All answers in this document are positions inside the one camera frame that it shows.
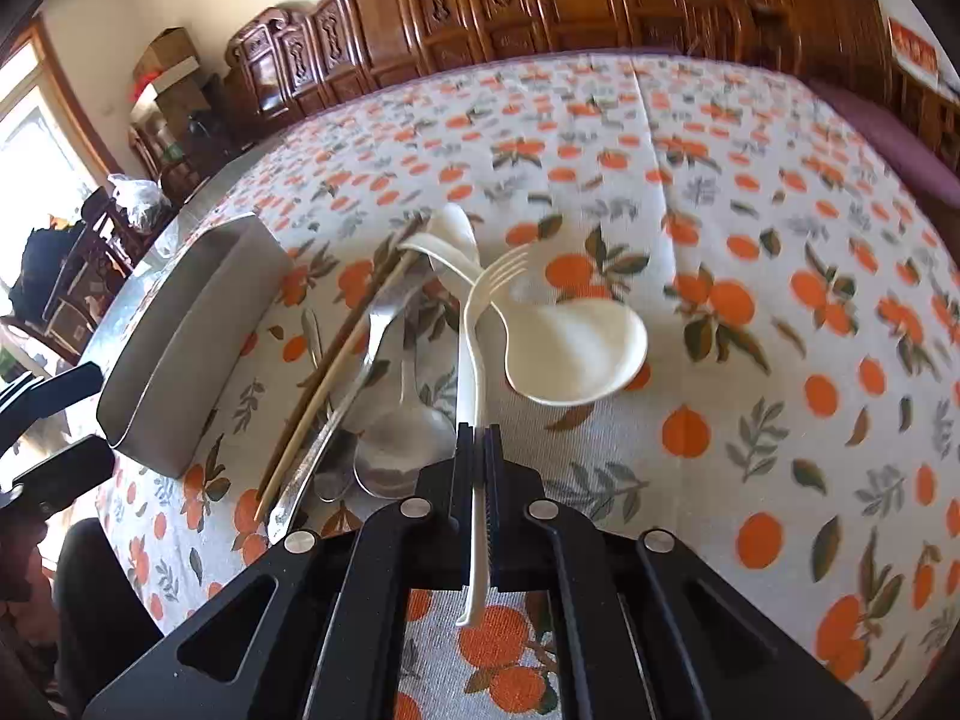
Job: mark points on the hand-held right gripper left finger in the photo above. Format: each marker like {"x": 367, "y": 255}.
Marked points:
{"x": 463, "y": 480}

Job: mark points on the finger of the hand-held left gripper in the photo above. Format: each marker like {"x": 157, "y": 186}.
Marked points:
{"x": 52, "y": 397}
{"x": 64, "y": 469}

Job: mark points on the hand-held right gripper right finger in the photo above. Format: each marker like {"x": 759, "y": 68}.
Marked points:
{"x": 495, "y": 480}

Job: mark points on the large metal spoon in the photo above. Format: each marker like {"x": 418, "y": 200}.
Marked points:
{"x": 394, "y": 457}

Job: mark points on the white plastic fork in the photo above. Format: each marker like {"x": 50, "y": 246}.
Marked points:
{"x": 471, "y": 360}

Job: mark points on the small metal spoon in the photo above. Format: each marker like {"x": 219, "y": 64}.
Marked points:
{"x": 334, "y": 481}

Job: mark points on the metal fork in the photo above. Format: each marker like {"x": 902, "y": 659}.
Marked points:
{"x": 352, "y": 397}

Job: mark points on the stainless steel utensil container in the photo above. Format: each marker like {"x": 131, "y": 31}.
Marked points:
{"x": 187, "y": 345}

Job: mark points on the large white plastic ladle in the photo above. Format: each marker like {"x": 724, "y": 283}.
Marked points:
{"x": 577, "y": 352}

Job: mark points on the light wooden chopstick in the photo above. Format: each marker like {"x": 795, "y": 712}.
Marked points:
{"x": 330, "y": 390}

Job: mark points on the white plastic spoon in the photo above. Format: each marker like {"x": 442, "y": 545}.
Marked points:
{"x": 454, "y": 229}

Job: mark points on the black bag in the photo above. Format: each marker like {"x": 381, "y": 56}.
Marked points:
{"x": 45, "y": 270}

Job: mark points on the dark wooden chair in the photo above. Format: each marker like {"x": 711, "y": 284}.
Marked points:
{"x": 97, "y": 262}

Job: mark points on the white plastic bag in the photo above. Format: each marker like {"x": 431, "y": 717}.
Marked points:
{"x": 139, "y": 199}

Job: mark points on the wooden framed window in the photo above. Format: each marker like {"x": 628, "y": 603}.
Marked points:
{"x": 37, "y": 142}

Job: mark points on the orange print tablecloth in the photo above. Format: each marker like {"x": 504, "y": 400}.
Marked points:
{"x": 750, "y": 390}

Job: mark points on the dark wooden cabinet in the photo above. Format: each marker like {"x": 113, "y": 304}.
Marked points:
{"x": 195, "y": 154}

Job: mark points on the large cardboard box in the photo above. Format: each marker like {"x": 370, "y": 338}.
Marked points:
{"x": 180, "y": 101}

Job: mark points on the small brown cardboard box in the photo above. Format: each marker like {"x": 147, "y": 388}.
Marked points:
{"x": 166, "y": 51}

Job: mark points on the long carved wooden bench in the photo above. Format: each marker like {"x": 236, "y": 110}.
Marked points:
{"x": 465, "y": 7}

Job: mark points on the wooden armchair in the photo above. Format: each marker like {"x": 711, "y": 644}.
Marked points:
{"x": 742, "y": 30}

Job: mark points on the wooden side cabinet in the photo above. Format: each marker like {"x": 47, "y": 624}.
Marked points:
{"x": 930, "y": 109}

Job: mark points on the short carved wooden bench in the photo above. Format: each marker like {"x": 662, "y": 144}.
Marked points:
{"x": 817, "y": 0}

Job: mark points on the red paper sign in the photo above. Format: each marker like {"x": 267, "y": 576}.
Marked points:
{"x": 913, "y": 52}

